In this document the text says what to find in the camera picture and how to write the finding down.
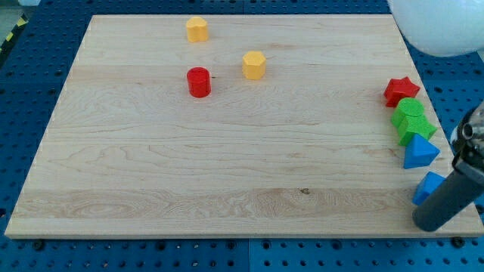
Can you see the wooden board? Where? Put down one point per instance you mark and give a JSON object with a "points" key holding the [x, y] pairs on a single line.
{"points": [[306, 151]]}

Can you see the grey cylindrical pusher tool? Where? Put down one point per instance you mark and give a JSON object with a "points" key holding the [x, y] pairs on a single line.
{"points": [[464, 184]]}

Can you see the red cylinder block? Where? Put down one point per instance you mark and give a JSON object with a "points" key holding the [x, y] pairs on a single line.
{"points": [[199, 82]]}

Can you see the green cylinder block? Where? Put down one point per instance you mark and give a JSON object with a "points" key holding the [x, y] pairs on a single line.
{"points": [[406, 107]]}

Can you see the blue cube block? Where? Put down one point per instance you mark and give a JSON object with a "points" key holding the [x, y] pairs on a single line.
{"points": [[430, 182]]}

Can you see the yellow heart block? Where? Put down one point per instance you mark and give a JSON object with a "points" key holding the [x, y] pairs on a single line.
{"points": [[197, 29]]}

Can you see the green star block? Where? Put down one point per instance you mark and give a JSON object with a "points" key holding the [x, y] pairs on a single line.
{"points": [[412, 125]]}

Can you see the red star block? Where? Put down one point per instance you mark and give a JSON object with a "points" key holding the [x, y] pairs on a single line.
{"points": [[398, 89]]}

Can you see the yellow hexagon block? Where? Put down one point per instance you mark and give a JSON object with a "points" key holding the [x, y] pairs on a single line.
{"points": [[254, 64]]}

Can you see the blue triangle block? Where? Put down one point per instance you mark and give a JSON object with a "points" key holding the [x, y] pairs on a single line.
{"points": [[419, 153]]}

